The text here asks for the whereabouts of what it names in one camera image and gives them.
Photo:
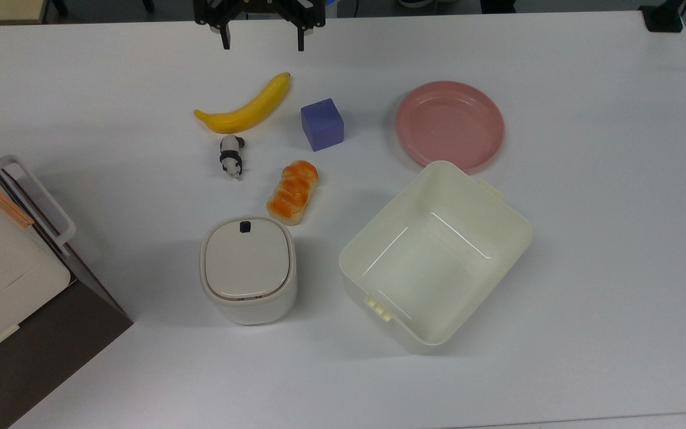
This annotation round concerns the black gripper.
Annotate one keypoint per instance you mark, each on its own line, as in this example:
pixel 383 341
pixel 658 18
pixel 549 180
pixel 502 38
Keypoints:
pixel 259 7

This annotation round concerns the orange glazed bread loaf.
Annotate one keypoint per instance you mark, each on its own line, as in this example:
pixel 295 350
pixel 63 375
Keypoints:
pixel 292 193

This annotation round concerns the pink plate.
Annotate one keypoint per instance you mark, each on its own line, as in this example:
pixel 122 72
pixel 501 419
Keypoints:
pixel 450 125

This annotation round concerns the yellow banana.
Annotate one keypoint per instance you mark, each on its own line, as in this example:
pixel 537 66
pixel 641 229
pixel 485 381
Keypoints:
pixel 248 113

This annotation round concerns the purple cube block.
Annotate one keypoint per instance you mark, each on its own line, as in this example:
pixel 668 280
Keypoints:
pixel 322 125

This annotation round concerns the small panda toy figure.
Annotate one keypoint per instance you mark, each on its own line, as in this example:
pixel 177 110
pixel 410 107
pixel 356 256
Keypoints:
pixel 231 156

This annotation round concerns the white lidded trash bin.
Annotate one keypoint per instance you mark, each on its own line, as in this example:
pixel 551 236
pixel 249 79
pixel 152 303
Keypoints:
pixel 248 262

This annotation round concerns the cream plastic storage box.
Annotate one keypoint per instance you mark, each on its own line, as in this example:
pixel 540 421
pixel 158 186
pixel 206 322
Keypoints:
pixel 432 262

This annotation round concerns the black camera stand base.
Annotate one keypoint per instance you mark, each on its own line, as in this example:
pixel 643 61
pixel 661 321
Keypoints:
pixel 661 18

